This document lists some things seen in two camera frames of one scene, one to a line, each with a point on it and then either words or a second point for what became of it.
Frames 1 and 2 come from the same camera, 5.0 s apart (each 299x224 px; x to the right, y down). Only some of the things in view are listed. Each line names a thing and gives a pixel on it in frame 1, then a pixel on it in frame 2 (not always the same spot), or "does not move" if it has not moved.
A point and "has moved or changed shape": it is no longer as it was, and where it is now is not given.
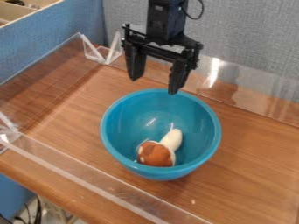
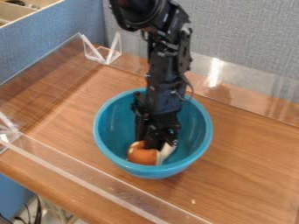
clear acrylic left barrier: x=33 y=87 does not move
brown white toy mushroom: x=159 y=153 has moved or changed shape
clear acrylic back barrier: x=261 y=92 does not move
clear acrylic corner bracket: x=100 y=53 does not move
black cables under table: x=37 y=218 does not move
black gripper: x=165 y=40 → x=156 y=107
